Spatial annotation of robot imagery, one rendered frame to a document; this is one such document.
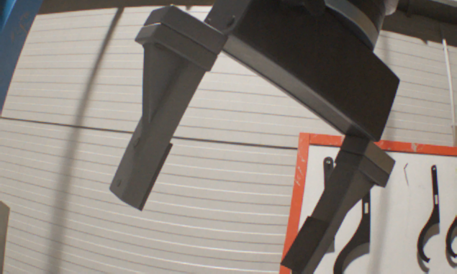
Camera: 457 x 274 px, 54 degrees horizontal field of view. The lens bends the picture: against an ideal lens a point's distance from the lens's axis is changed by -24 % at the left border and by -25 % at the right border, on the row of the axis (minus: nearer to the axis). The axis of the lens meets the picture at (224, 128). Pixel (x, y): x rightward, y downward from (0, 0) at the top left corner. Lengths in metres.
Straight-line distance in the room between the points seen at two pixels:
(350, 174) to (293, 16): 0.12
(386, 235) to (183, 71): 2.34
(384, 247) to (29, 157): 2.02
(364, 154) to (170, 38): 0.15
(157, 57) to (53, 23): 3.16
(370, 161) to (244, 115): 2.42
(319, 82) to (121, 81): 2.67
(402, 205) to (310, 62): 2.36
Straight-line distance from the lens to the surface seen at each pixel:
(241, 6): 0.30
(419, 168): 2.75
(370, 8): 0.34
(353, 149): 0.37
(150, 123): 0.29
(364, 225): 2.53
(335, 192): 0.37
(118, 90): 2.95
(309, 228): 0.37
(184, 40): 0.29
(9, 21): 1.37
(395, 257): 2.58
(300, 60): 0.31
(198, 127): 2.77
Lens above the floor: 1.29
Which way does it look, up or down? 24 degrees up
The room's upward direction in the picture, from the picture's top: 8 degrees clockwise
